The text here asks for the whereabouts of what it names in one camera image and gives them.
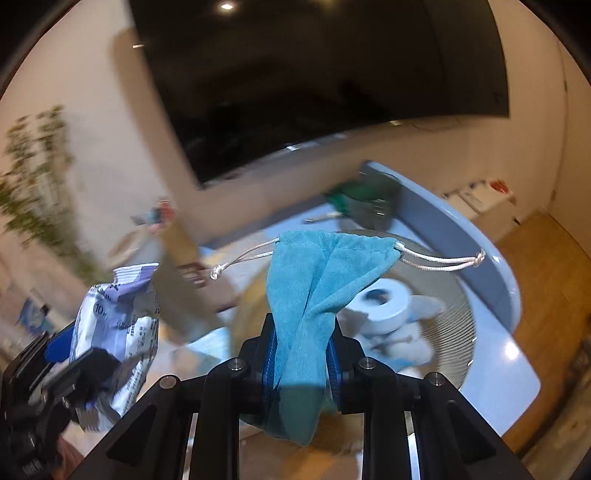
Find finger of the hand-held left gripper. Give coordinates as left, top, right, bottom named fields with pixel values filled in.
left=0, top=323, right=77, bottom=384
left=44, top=347, right=122, bottom=409

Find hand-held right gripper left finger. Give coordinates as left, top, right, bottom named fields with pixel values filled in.
left=90, top=314, right=278, bottom=480

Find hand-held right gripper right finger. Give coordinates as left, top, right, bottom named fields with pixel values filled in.
left=326, top=322, right=513, bottom=480

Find white purple tissue packet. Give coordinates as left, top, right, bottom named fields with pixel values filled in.
left=69, top=262, right=161, bottom=433

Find teal drawstring pouch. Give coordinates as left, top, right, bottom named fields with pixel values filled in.
left=210, top=230, right=488, bottom=446

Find white tape roll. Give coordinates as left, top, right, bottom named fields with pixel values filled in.
left=353, top=276, right=419, bottom=336

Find green leafy plant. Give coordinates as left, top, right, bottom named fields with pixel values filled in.
left=0, top=105, right=99, bottom=288

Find bunch of coloured pens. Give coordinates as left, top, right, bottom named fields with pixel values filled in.
left=131, top=198, right=179, bottom=228

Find green packet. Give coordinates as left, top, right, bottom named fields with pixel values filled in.
left=324, top=168, right=402, bottom=230

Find white box with red print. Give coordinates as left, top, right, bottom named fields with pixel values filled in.
left=442, top=177, right=519, bottom=219

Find black wall television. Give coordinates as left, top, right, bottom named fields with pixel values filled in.
left=128, top=0, right=511, bottom=191

